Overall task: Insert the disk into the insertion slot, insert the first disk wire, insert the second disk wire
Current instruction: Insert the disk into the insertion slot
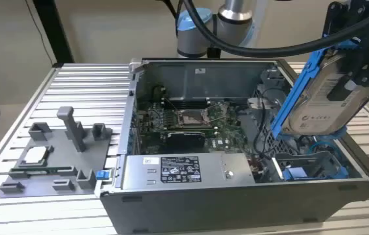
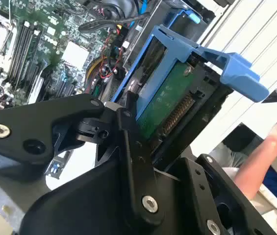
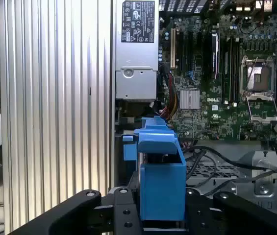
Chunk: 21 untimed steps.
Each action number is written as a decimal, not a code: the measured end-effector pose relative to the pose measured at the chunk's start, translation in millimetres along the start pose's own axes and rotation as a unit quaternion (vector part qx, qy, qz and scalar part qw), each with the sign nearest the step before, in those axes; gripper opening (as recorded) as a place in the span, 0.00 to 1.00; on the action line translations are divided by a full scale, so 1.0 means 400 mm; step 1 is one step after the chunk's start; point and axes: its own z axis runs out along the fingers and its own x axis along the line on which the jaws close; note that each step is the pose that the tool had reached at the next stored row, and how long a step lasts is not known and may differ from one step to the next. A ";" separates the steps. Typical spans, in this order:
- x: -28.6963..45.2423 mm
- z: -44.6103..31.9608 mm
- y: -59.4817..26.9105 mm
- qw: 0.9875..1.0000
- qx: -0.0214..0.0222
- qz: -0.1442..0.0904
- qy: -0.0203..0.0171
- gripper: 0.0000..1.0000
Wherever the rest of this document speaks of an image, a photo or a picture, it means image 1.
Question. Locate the hard disk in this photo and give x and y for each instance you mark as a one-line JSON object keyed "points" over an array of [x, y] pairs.
{"points": [[314, 110], [295, 172]]}

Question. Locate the grey metal drive cage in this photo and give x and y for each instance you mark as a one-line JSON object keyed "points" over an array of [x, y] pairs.
{"points": [[256, 104]]}

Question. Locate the grey parts rack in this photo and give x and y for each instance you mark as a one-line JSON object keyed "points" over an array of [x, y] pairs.
{"points": [[59, 147]]}

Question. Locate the silver CPU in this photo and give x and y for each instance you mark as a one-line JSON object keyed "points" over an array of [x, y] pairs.
{"points": [[34, 155]]}

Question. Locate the black upright frame post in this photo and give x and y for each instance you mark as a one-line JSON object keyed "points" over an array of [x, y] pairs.
{"points": [[57, 36]]}

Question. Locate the metal disk bay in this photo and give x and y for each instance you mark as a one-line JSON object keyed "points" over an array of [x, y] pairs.
{"points": [[320, 166]]}

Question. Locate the green RAM stick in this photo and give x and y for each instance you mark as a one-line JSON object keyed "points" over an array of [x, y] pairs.
{"points": [[39, 169]]}

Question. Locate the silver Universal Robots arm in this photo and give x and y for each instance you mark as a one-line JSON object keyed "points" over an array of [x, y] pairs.
{"points": [[235, 29]]}

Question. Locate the silver power supply unit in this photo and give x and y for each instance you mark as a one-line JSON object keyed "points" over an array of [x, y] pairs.
{"points": [[138, 171]]}

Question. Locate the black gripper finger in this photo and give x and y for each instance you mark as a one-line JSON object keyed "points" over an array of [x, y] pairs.
{"points": [[340, 89]]}

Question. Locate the CPU socket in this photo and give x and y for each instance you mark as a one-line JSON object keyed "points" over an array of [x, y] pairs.
{"points": [[190, 118]]}

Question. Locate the small blue plastic clip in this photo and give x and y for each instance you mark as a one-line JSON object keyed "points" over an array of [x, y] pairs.
{"points": [[101, 175]]}

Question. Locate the black open PC case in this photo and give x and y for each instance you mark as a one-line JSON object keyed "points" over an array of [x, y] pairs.
{"points": [[203, 210]]}

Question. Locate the green Dell motherboard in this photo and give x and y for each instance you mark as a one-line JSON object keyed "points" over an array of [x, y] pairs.
{"points": [[227, 129]]}

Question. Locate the thin metal locking lever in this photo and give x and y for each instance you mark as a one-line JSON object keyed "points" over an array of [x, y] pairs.
{"points": [[207, 117]]}

